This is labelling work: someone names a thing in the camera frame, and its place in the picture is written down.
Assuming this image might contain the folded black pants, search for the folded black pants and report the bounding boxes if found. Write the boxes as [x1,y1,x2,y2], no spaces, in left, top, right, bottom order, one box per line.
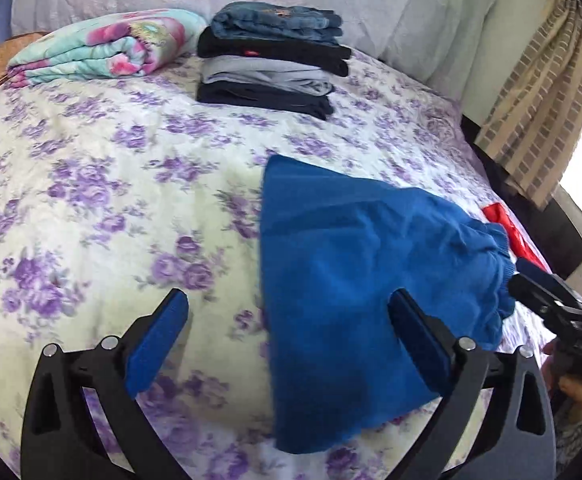
[197,27,352,77]

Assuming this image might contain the white lace pillow cover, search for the white lace pillow cover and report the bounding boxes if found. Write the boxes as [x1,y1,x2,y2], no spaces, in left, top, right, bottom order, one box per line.
[11,0,506,96]

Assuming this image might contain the beige checked curtain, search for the beige checked curtain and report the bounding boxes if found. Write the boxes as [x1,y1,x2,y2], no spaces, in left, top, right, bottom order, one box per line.
[473,0,582,211]

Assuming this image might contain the folded grey pants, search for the folded grey pants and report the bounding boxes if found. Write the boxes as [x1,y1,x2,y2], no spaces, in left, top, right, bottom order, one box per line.
[200,55,334,96]

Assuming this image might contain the person's right hand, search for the person's right hand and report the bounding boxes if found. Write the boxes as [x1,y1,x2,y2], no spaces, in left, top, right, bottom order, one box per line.
[543,340,582,418]

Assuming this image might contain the folded blue jeans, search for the folded blue jeans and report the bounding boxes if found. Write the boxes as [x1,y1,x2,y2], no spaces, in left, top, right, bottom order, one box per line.
[211,1,344,46]

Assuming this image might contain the blue sweater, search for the blue sweater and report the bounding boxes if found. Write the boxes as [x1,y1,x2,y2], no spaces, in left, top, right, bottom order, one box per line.
[260,154,546,453]

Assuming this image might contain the purple floral bedspread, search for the purple floral bedspread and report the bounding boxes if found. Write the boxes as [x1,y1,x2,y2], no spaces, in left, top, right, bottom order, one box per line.
[0,50,556,480]

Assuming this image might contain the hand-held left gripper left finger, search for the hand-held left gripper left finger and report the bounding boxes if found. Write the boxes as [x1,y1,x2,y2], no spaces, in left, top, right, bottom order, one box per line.
[21,287,190,480]

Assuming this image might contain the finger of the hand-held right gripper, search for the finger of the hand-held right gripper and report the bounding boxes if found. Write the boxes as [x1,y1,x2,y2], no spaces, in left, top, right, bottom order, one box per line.
[507,272,582,326]
[515,258,579,306]

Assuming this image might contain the folded navy pants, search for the folded navy pants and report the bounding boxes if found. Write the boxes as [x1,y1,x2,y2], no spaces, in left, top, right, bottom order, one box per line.
[196,81,336,121]

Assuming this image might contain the dark bed frame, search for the dark bed frame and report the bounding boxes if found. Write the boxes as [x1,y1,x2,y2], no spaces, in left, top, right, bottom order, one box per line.
[461,112,582,281]

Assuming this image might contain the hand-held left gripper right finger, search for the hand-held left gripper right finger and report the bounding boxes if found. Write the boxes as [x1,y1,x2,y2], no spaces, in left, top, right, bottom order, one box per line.
[387,287,556,480]

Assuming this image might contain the folded pink floral blanket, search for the folded pink floral blanket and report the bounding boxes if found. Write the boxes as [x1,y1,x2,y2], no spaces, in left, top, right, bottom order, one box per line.
[7,8,208,88]

